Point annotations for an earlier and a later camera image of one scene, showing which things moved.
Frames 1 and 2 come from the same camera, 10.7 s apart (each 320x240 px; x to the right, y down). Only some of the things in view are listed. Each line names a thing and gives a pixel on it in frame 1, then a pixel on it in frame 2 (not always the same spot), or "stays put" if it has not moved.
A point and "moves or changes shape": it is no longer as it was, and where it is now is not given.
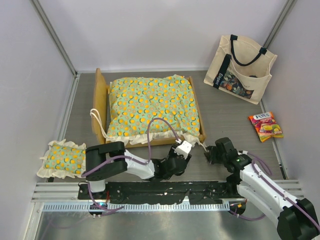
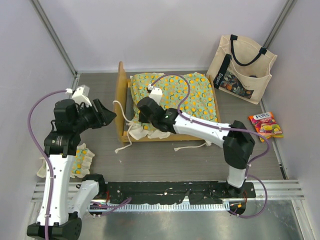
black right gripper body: x=214 y=157 -> x=143 y=119
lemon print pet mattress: x=134 y=102 moves or changes shape
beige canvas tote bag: x=240 y=67 stays put
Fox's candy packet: x=266 y=126 stays put
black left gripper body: x=172 y=153 -> x=87 y=118
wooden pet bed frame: x=99 y=118 -> x=122 y=112
